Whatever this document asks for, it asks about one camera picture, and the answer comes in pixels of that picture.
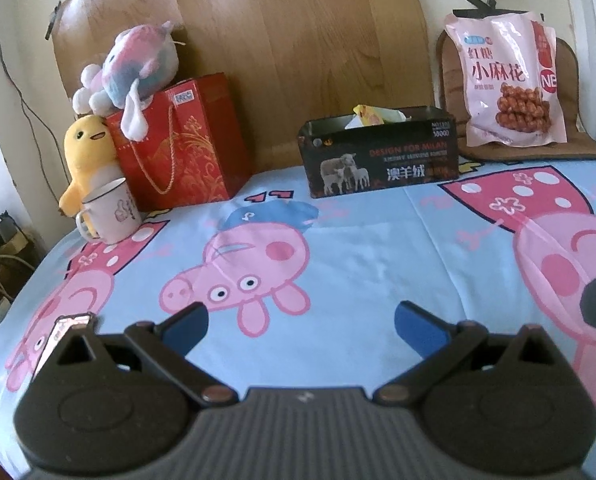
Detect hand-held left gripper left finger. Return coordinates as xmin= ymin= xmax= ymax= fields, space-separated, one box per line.
xmin=48 ymin=302 xmax=239 ymax=407

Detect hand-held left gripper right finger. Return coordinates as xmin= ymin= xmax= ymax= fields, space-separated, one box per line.
xmin=373 ymin=301 xmax=569 ymax=406

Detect black printed storage box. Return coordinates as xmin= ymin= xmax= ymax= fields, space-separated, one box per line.
xmin=298 ymin=106 xmax=461 ymax=200

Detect jelly cup with yellow lid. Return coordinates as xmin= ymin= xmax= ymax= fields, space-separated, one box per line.
xmin=353 ymin=104 xmax=385 ymax=127

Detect printed blanket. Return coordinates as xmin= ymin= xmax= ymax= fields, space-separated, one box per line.
xmin=0 ymin=157 xmax=596 ymax=461

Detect smartphone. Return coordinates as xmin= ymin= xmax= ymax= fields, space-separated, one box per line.
xmin=33 ymin=312 xmax=97 ymax=380

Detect white enamel mug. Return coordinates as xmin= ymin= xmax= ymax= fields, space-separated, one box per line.
xmin=75 ymin=177 xmax=143 ymax=246

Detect brown seat cushion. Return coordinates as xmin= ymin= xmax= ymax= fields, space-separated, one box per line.
xmin=437 ymin=30 xmax=596 ymax=162

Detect red gift bag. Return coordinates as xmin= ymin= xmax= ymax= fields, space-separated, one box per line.
xmin=105 ymin=72 xmax=253 ymax=211

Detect yellow plush toy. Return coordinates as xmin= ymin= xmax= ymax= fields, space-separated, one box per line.
xmin=59 ymin=115 xmax=119 ymax=217

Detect large pink snack bag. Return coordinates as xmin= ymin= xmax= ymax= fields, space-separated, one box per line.
xmin=444 ymin=10 xmax=570 ymax=147

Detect pastel plush toy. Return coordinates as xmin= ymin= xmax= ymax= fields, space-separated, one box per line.
xmin=73 ymin=21 xmax=180 ymax=142

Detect wooden headboard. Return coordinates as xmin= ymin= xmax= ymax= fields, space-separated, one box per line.
xmin=53 ymin=0 xmax=444 ymax=201

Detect black wall cable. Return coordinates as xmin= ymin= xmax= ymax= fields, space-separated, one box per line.
xmin=0 ymin=0 xmax=74 ymax=151

